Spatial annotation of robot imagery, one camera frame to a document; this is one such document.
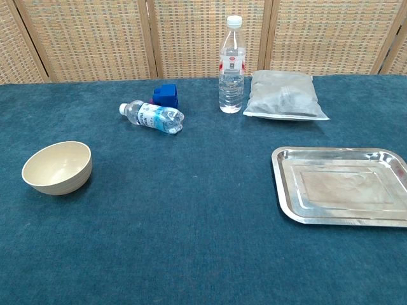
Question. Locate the silver metal tray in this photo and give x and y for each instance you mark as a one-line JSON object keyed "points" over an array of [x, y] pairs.
{"points": [[343, 187]]}

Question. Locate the tall clear water bottle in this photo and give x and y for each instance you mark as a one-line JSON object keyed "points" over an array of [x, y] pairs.
{"points": [[231, 79]]}

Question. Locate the clear plastic zip bag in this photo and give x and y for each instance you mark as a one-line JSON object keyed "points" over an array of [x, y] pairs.
{"points": [[283, 95]]}

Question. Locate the teal table cloth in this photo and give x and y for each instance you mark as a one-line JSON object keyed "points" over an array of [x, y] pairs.
{"points": [[178, 222]]}

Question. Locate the woven wooden folding screen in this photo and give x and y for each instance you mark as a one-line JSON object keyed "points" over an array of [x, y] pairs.
{"points": [[95, 38]]}

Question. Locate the blue toy block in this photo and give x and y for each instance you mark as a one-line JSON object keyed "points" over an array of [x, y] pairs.
{"points": [[167, 94]]}

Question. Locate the cream ribbed bowl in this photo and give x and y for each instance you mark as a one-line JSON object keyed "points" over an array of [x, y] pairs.
{"points": [[55, 171]]}

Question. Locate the small blue-label water bottle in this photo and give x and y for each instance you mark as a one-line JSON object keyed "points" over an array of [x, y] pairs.
{"points": [[155, 117]]}

